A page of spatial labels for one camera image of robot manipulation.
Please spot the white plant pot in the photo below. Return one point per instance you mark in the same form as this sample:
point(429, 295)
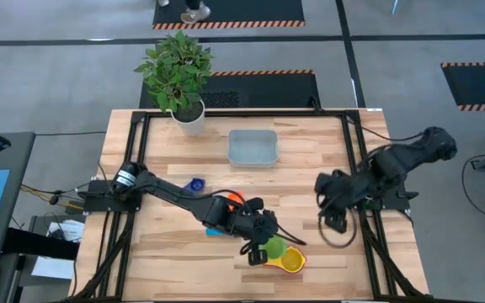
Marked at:
point(194, 124)

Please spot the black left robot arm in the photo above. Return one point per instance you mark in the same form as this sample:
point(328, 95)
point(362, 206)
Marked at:
point(171, 191)

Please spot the person's shoe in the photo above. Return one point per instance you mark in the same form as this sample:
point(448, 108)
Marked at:
point(163, 2)
point(196, 14)

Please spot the green measuring cup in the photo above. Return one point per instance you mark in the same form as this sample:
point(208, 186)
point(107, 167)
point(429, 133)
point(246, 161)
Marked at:
point(277, 248)

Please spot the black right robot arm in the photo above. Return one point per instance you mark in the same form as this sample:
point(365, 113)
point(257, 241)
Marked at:
point(411, 155)

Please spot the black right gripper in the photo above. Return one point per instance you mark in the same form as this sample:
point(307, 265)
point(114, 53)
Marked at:
point(335, 189)

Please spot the blue metal leg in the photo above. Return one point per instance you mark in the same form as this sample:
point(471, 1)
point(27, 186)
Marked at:
point(395, 6)

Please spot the grey plastic basket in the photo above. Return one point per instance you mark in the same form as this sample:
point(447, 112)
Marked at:
point(253, 148)

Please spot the yellow measuring cup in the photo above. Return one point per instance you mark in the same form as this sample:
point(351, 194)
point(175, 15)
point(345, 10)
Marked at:
point(292, 261)

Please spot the green leafy plant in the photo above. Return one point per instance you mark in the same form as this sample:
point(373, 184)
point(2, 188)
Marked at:
point(177, 71)

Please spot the grey side desk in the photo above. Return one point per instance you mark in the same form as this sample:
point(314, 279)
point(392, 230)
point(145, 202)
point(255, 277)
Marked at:
point(19, 177)

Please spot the black aluminium table frame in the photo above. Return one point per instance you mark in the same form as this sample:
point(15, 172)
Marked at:
point(246, 113)

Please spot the dark blue measuring cup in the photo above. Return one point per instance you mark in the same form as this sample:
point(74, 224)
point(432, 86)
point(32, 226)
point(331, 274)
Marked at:
point(198, 184)

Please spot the light blue measuring cup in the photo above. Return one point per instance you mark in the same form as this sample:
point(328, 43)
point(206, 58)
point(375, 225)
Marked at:
point(213, 232)

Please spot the orange measuring cup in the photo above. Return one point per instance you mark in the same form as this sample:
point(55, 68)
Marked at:
point(236, 197)

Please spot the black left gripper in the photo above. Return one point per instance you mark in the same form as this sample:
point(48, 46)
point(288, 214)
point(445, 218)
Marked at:
point(259, 225)

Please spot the white paper sheets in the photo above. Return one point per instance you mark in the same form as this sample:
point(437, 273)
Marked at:
point(53, 267)

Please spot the black striped floor mat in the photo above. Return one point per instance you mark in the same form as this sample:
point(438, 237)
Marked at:
point(246, 10)
point(268, 90)
point(478, 86)

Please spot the black bar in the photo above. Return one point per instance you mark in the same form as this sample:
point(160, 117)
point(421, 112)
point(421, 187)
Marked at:
point(40, 244)

